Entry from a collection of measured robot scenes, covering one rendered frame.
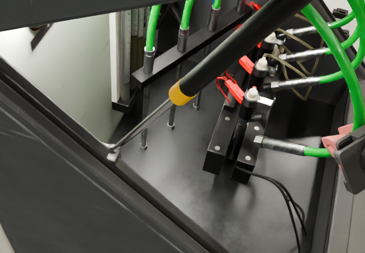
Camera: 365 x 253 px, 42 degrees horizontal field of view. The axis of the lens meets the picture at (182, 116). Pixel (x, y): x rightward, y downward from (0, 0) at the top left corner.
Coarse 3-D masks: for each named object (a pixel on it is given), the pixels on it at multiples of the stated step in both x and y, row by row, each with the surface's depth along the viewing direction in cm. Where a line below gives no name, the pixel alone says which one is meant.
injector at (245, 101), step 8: (248, 104) 87; (256, 104) 87; (240, 112) 90; (248, 112) 89; (240, 120) 91; (248, 120) 91; (256, 120) 90; (240, 128) 94; (240, 136) 96; (232, 144) 99; (232, 152) 101
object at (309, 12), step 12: (156, 12) 78; (312, 12) 57; (324, 24) 57; (324, 36) 58; (144, 48) 86; (336, 48) 58; (336, 60) 59; (348, 60) 58; (348, 72) 59; (348, 84) 60; (360, 96) 60; (360, 108) 61; (360, 120) 62; (312, 156) 73; (324, 156) 71
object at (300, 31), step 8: (240, 0) 100; (240, 8) 102; (352, 16) 95; (328, 24) 98; (336, 24) 98; (344, 24) 97; (288, 32) 103; (296, 32) 102; (304, 32) 101; (312, 32) 101
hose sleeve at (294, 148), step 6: (264, 138) 79; (270, 138) 78; (264, 144) 78; (270, 144) 77; (276, 144) 77; (282, 144) 76; (288, 144) 75; (294, 144) 75; (300, 144) 74; (282, 150) 76; (288, 150) 75; (294, 150) 74; (300, 150) 73
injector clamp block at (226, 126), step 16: (256, 48) 114; (272, 80) 109; (272, 96) 106; (224, 112) 102; (256, 112) 103; (224, 128) 99; (256, 128) 100; (224, 144) 97; (240, 144) 111; (208, 160) 98; (240, 160) 95; (256, 160) 95; (240, 176) 99
